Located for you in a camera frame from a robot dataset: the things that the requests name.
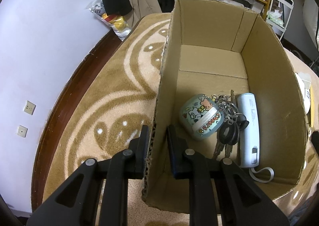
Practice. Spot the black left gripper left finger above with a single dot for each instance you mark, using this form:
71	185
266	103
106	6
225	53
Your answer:
97	191

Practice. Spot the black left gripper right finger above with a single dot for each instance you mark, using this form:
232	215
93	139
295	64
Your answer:
220	188

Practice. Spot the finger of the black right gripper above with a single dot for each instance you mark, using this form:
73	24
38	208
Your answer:
313	141

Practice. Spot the brown cardboard box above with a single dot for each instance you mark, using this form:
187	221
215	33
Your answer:
218	48

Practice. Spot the white square charger box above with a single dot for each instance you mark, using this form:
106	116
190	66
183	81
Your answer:
304	82

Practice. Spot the white cylindrical lint device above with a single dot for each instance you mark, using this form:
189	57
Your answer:
249	144

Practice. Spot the bunch of keys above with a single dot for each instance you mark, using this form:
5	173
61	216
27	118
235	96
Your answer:
234	122

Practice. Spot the cartoon earbuds case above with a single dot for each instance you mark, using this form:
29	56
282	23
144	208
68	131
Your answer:
201	117

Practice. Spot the white metal trolley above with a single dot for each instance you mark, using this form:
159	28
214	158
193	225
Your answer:
278	15

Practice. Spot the plastic bag with toys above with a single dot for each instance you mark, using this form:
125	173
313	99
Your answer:
114	21

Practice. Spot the lower white wall socket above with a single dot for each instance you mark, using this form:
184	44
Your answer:
22	131

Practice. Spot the white wall socket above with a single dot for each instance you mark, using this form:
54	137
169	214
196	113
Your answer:
29	107
22	131

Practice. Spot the upper white wall socket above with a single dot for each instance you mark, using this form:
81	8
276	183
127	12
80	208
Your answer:
29	107

